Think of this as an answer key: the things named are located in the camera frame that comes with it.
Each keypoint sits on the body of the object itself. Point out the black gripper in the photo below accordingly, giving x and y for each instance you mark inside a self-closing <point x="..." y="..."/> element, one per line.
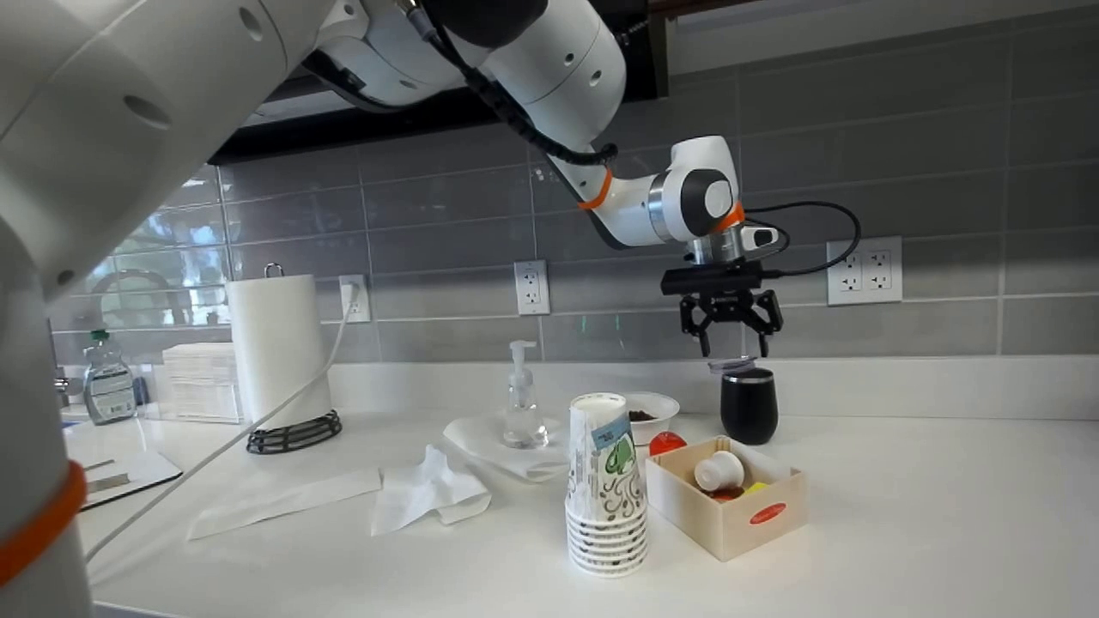
<point x="733" y="309"/>

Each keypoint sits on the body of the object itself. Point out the black cup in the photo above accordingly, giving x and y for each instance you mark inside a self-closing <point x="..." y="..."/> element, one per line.
<point x="751" y="411"/>

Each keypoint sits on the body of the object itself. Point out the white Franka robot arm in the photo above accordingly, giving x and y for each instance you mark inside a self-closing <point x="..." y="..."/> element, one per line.
<point x="174" y="104"/>

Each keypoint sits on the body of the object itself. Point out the small white plate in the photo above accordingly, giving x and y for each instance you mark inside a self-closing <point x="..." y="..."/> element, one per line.
<point x="653" y="405"/>

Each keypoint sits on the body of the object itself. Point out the red toy food piece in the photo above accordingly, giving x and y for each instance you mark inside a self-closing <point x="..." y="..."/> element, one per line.
<point x="668" y="443"/>

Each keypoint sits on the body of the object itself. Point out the white toy egg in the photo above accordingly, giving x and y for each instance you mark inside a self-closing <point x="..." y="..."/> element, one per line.
<point x="719" y="469"/>

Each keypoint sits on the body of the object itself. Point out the yellow toy piece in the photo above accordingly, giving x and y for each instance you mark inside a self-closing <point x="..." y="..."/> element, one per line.
<point x="756" y="493"/>

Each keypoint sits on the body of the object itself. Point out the wooden toy box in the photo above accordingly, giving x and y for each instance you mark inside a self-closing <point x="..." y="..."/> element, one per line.
<point x="733" y="518"/>

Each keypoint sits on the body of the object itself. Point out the stack of printed paper cups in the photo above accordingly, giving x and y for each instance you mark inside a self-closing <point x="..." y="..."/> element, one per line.
<point x="605" y="493"/>

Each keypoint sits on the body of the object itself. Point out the white cloth under bottle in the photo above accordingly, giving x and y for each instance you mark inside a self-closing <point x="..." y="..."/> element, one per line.
<point x="484" y="442"/>

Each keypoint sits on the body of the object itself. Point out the dark upper cabinet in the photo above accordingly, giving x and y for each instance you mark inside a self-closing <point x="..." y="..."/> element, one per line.
<point x="640" y="47"/>

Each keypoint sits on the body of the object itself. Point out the crumpled white napkin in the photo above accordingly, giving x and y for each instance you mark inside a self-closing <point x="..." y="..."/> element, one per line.
<point x="431" y="493"/>

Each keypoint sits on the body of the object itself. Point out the black paper towel holder base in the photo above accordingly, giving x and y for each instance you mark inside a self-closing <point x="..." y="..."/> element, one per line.
<point x="298" y="435"/>

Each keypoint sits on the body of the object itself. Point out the white paper towel roll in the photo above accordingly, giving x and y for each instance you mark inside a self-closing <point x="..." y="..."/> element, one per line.
<point x="276" y="344"/>

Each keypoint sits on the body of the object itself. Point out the flat white paper sheet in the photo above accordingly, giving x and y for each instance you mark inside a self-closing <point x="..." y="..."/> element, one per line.
<point x="276" y="502"/>

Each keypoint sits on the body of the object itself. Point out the stack of white napkins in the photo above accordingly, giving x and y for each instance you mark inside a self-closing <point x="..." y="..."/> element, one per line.
<point x="202" y="381"/>

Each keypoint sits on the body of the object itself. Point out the white notepad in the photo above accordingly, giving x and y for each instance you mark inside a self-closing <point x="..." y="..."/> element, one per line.
<point x="132" y="470"/>

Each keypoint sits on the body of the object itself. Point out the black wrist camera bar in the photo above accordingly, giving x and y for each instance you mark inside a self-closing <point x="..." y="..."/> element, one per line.
<point x="710" y="278"/>

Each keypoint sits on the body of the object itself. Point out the white double wall outlet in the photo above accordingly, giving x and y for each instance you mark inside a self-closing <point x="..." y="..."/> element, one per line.
<point x="868" y="273"/>

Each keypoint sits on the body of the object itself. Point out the white single wall outlet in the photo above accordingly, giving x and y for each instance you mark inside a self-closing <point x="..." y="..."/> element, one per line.
<point x="532" y="286"/>

